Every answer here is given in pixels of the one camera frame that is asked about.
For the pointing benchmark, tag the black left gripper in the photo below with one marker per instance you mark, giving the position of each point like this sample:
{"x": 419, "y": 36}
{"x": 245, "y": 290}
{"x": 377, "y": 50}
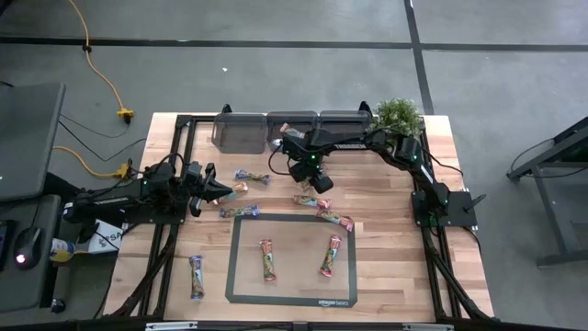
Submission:
{"x": 195, "y": 177}

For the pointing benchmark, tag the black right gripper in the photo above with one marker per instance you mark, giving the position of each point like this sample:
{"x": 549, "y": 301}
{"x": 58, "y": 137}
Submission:
{"x": 321, "y": 184}

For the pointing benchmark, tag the red and green granola bar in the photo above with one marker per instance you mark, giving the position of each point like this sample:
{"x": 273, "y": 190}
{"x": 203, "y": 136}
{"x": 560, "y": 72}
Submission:
{"x": 335, "y": 219}
{"x": 312, "y": 201}
{"x": 331, "y": 255}
{"x": 267, "y": 259}

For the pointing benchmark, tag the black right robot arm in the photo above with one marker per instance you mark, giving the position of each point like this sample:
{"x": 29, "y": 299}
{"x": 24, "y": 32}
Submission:
{"x": 349, "y": 146}

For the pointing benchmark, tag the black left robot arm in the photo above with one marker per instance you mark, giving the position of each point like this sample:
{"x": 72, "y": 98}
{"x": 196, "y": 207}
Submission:
{"x": 110, "y": 202}

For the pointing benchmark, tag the grey translucent plastic bin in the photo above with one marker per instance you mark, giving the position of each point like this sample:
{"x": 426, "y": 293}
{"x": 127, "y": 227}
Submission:
{"x": 239, "y": 133}
{"x": 344, "y": 118}
{"x": 275, "y": 122}

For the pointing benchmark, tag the translucent baking mat black border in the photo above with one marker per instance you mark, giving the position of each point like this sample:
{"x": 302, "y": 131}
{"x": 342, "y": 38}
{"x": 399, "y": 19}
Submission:
{"x": 294, "y": 271}

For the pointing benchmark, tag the green potted plant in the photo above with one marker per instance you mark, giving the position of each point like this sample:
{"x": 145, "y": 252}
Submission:
{"x": 395, "y": 115}

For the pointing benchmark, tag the white printed box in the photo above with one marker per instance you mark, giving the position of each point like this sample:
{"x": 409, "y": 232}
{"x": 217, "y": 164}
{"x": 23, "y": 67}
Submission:
{"x": 108, "y": 236}

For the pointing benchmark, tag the white and yellow bottle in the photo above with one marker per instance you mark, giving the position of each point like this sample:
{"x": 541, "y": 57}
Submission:
{"x": 62, "y": 250}

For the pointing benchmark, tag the grey flat slab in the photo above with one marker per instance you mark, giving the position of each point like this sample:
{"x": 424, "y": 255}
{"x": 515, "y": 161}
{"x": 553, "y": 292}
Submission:
{"x": 27, "y": 138}

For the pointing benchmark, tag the black computer mouse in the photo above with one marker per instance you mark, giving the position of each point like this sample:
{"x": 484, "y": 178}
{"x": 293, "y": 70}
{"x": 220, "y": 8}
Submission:
{"x": 27, "y": 243}

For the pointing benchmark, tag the small black object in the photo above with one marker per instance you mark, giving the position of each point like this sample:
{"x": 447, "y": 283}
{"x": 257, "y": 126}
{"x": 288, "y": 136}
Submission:
{"x": 58, "y": 305}

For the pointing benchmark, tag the black flat device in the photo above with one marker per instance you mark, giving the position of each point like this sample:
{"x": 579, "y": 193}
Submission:
{"x": 4, "y": 243}

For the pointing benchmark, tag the grey side desk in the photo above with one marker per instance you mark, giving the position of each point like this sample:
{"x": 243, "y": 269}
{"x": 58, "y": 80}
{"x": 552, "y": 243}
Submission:
{"x": 18, "y": 289}

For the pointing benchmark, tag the black metal stand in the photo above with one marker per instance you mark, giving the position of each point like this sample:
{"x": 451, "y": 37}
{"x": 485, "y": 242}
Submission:
{"x": 549, "y": 211}

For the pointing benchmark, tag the black aluminium rig frame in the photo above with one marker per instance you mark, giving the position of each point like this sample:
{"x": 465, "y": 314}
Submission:
{"x": 183, "y": 122}

